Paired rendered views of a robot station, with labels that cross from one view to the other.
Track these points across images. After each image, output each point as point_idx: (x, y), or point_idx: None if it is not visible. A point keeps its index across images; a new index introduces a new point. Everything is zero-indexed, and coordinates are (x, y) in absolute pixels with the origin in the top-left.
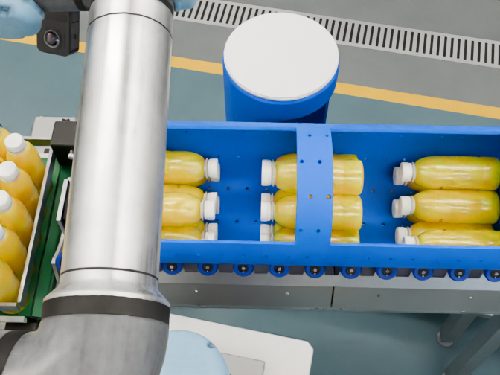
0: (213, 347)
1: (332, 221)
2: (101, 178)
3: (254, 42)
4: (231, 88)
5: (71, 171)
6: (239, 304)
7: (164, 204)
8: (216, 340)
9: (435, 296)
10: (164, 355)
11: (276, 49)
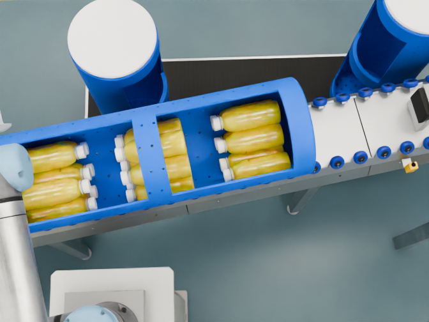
0: (105, 312)
1: (171, 176)
2: (10, 321)
3: (89, 30)
4: (80, 71)
5: None
6: (126, 227)
7: (53, 193)
8: (110, 280)
9: (256, 193)
10: None
11: (107, 33)
